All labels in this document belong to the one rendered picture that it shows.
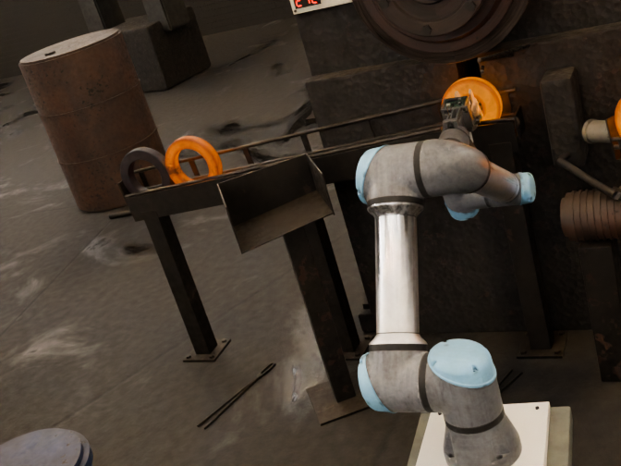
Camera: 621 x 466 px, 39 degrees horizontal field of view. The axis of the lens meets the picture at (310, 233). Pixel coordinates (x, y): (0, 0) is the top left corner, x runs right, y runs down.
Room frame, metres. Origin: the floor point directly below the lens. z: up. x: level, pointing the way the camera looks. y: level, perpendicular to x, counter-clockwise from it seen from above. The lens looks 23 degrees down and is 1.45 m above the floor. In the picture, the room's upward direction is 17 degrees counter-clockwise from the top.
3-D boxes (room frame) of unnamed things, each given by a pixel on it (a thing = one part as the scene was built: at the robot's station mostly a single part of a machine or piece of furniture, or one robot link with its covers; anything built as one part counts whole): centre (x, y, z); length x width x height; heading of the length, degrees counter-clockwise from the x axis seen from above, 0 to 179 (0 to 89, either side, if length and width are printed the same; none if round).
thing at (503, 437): (1.39, -0.20, 0.37); 0.15 x 0.15 x 0.10
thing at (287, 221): (2.19, 0.07, 0.36); 0.26 x 0.20 x 0.72; 96
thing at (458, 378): (1.39, -0.19, 0.49); 0.13 x 0.12 x 0.14; 60
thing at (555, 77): (2.09, -0.71, 0.68); 0.11 x 0.08 x 0.24; 151
